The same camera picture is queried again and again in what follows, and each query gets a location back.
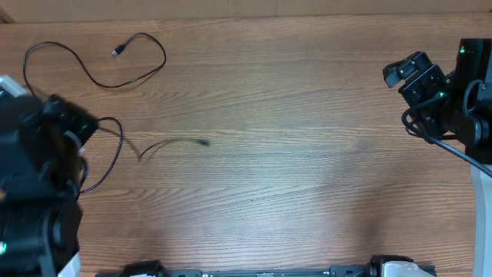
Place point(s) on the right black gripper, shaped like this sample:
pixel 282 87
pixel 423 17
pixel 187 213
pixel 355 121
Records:
pixel 427 75

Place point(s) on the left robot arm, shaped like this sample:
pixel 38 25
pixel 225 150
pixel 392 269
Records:
pixel 41 174

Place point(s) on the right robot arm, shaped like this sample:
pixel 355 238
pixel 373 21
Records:
pixel 453 112

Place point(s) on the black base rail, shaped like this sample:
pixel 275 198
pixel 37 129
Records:
pixel 378 266

